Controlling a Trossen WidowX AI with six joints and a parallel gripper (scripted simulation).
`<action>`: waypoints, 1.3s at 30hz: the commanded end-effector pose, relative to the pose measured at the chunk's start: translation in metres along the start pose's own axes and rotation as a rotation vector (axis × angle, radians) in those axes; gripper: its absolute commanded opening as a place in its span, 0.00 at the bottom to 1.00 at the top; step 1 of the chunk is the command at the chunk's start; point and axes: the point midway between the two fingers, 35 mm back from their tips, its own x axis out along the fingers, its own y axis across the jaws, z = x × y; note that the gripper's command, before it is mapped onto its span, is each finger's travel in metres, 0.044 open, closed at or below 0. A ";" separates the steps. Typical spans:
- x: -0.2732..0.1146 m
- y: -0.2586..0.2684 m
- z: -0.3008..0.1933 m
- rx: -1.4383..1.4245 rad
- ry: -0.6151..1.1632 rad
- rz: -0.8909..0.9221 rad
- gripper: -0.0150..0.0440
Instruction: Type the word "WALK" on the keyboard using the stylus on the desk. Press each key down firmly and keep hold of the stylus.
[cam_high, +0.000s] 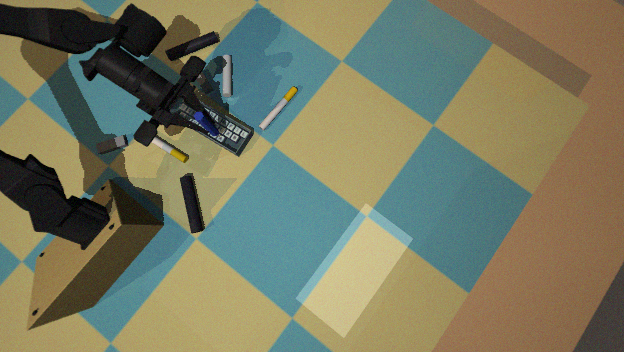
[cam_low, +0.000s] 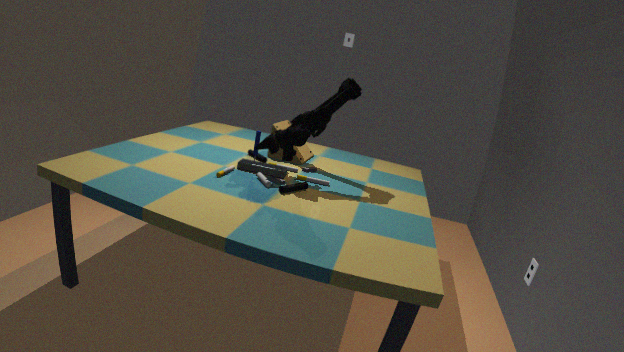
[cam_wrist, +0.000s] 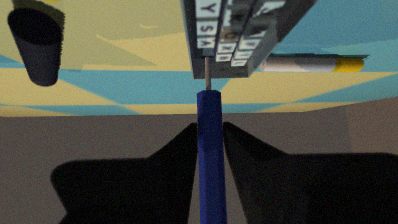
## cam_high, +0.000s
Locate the black cylinder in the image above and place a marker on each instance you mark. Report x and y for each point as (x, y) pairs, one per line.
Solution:
(191, 204)
(191, 46)

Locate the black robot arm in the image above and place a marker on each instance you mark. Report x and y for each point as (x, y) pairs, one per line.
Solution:
(28, 183)

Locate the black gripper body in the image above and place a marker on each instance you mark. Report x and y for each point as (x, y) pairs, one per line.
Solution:
(151, 88)

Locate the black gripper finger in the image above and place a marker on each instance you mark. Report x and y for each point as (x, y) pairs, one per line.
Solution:
(178, 120)
(192, 100)

